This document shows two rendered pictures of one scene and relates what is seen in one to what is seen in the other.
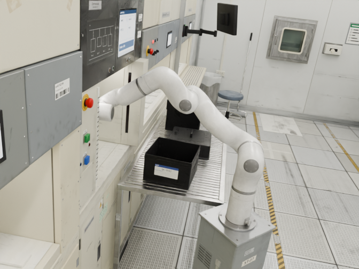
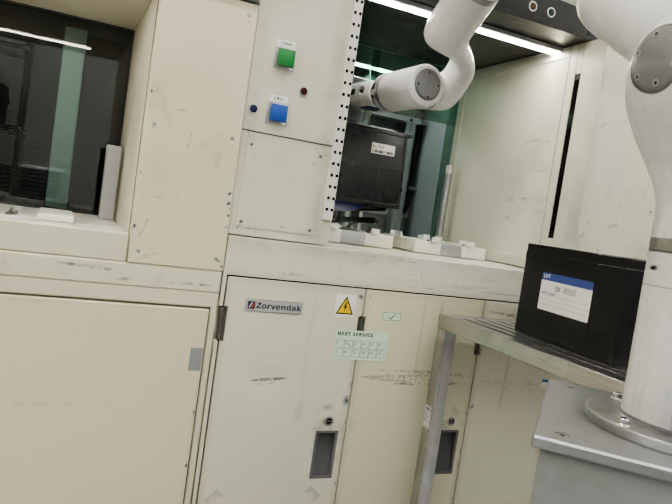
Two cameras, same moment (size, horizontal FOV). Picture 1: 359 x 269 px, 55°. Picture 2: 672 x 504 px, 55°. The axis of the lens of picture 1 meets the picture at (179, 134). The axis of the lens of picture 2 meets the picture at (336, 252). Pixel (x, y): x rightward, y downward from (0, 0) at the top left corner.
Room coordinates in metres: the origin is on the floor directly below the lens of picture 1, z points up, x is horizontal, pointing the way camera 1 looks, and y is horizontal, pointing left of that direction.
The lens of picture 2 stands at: (0.81, -0.73, 0.94)
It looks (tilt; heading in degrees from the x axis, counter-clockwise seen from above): 3 degrees down; 60
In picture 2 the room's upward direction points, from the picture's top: 8 degrees clockwise
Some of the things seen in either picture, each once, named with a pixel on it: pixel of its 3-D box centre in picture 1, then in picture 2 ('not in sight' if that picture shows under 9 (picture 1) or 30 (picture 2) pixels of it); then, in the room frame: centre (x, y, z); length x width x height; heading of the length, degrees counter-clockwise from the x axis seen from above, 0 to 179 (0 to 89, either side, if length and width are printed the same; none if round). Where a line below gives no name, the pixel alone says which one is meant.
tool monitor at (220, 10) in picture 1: (211, 21); not in sight; (3.58, -0.18, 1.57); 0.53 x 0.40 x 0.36; 84
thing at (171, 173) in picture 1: (172, 161); (626, 305); (1.86, 0.02, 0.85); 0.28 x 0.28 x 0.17; 79
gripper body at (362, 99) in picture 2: not in sight; (376, 95); (1.58, 0.54, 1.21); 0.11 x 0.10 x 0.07; 87
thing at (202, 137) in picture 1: (190, 140); not in sight; (2.28, -0.09, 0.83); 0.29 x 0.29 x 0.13; 86
